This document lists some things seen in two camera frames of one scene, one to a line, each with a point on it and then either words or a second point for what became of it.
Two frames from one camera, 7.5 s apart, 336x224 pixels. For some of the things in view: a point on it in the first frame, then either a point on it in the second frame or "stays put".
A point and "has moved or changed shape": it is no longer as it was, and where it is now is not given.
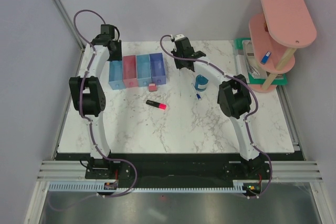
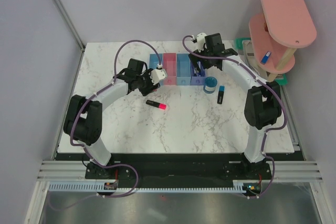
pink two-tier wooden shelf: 286,24 stays put
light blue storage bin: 143,66 has moved or changed shape
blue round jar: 200,83 -> 209,85
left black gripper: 118,56 -> 150,87
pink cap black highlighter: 160,106 stays put
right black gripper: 179,66 -> 195,60
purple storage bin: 157,68 has moved or changed shape
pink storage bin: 129,74 has moved or changed shape
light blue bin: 115,78 has moved or changed shape
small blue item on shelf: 265,57 stays put
